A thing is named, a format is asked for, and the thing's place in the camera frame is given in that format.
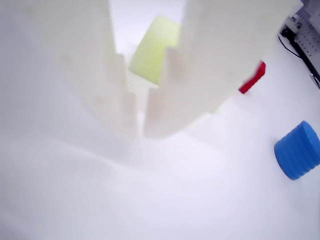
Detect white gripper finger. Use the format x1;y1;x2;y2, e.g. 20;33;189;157
142;0;296;139
0;0;140;141

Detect red cube block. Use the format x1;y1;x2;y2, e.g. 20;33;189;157
237;60;267;95

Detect yellow-green foam block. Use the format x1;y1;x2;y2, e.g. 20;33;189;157
127;15;182;87

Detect blue ribbed cylinder block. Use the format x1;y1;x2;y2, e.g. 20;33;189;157
273;120;320;181

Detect thin black cable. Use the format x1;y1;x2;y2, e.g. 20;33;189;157
276;33;301;59

